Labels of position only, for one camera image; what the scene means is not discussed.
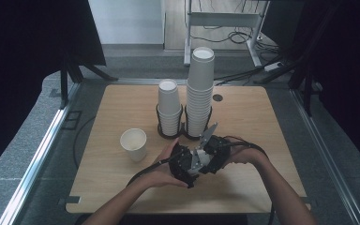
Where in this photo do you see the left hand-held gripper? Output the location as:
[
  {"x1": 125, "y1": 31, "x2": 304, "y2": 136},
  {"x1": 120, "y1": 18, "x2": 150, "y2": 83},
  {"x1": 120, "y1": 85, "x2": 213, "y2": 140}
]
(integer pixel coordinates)
[{"x1": 168, "y1": 141, "x2": 202, "y2": 189}]

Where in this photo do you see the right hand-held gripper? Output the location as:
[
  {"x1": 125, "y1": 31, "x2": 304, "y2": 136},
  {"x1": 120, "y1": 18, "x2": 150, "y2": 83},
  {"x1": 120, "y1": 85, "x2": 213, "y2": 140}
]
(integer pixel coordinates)
[{"x1": 199, "y1": 122, "x2": 233, "y2": 175}]

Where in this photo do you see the black wire double cup holder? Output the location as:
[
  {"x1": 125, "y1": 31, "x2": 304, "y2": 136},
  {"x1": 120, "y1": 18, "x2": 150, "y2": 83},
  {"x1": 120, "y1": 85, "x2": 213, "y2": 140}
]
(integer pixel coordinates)
[{"x1": 155, "y1": 104, "x2": 214, "y2": 141}]

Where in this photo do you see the single white paper cup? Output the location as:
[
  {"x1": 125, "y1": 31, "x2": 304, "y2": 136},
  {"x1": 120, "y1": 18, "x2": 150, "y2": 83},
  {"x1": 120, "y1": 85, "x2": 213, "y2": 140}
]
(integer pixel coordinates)
[{"x1": 119, "y1": 127, "x2": 148, "y2": 163}]

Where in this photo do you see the tall stack of white cups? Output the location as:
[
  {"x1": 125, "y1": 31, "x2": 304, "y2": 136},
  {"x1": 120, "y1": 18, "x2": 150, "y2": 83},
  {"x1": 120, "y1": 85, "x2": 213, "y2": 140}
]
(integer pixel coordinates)
[{"x1": 186, "y1": 46, "x2": 216, "y2": 138}]

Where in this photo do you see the short stack of white cups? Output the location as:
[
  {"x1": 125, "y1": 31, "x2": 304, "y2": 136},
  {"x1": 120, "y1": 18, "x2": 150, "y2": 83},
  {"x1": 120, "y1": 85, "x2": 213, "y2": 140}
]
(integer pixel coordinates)
[{"x1": 157, "y1": 79, "x2": 184, "y2": 137}]

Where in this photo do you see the person's left hand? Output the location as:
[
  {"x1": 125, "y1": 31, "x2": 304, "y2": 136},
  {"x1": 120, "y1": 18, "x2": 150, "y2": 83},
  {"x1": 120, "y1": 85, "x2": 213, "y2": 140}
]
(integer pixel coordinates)
[{"x1": 141, "y1": 137, "x2": 190, "y2": 189}]

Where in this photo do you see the person's right hand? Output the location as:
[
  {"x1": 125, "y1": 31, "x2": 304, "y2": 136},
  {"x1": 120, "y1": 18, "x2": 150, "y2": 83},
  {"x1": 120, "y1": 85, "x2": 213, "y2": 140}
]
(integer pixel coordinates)
[{"x1": 223, "y1": 144, "x2": 270, "y2": 169}]

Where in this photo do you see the white power strip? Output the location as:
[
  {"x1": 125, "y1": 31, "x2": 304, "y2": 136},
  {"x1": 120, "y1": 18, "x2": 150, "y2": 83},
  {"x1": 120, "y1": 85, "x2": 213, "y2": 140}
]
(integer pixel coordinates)
[{"x1": 263, "y1": 61, "x2": 285, "y2": 73}]

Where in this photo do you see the black metal stand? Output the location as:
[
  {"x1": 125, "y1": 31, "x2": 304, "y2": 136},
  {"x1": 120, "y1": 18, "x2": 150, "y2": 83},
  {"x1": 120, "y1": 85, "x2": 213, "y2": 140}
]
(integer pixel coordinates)
[
  {"x1": 256, "y1": 52, "x2": 317, "y2": 117},
  {"x1": 59, "y1": 52, "x2": 119, "y2": 110}
]

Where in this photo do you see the black floor plate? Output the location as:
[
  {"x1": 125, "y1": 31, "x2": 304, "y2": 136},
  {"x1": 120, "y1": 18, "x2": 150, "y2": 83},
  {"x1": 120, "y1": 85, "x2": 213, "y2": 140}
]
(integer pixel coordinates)
[{"x1": 61, "y1": 110, "x2": 83, "y2": 131}]

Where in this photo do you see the black curtain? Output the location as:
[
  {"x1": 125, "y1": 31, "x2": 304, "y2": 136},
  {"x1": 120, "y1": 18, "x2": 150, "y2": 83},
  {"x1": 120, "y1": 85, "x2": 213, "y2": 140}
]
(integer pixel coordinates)
[
  {"x1": 0, "y1": 0, "x2": 107, "y2": 182},
  {"x1": 262, "y1": 0, "x2": 360, "y2": 174}
]

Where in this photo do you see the right hand-held gripper black cable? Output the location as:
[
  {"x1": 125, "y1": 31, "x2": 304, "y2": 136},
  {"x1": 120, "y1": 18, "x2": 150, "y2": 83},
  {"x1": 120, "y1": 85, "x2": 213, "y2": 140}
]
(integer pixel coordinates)
[{"x1": 221, "y1": 134, "x2": 277, "y2": 225}]

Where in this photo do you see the hand-held gripper black cable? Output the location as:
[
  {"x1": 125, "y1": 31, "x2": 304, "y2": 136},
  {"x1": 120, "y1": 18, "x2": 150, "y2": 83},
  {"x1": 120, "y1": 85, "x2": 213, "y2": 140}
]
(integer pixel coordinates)
[
  {"x1": 126, "y1": 152, "x2": 183, "y2": 188},
  {"x1": 221, "y1": 134, "x2": 277, "y2": 225}
]

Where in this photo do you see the left hand-held gripper black cable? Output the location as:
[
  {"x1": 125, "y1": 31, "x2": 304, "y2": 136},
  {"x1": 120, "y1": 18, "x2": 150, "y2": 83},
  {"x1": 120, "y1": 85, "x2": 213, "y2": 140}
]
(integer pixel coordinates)
[{"x1": 126, "y1": 152, "x2": 183, "y2": 188}]

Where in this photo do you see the black power strip cable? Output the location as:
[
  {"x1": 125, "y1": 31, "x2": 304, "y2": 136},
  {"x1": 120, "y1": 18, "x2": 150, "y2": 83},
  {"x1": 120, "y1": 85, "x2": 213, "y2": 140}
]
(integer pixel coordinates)
[{"x1": 215, "y1": 66, "x2": 266, "y2": 86}]

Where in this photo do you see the aluminium floor rail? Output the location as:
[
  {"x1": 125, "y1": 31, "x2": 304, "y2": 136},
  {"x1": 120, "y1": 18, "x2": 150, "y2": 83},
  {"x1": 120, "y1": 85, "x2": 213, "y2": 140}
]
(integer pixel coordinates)
[
  {"x1": 0, "y1": 82, "x2": 83, "y2": 225},
  {"x1": 83, "y1": 77, "x2": 189, "y2": 86},
  {"x1": 289, "y1": 88, "x2": 360, "y2": 225}
]

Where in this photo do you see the thin black floor cable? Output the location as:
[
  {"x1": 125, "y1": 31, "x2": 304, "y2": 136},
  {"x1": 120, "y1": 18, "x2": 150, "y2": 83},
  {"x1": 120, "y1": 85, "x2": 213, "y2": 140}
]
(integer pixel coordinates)
[{"x1": 72, "y1": 115, "x2": 98, "y2": 170}]

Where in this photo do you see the coiled black floor cable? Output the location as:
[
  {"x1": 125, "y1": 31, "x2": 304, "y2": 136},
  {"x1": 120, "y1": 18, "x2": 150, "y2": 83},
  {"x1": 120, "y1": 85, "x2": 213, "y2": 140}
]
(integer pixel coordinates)
[{"x1": 227, "y1": 30, "x2": 253, "y2": 45}]

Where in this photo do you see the white metal desk frame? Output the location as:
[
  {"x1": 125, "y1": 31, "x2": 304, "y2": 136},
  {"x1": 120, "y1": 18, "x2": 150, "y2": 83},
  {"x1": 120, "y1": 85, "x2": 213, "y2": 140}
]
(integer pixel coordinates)
[{"x1": 183, "y1": 0, "x2": 271, "y2": 68}]

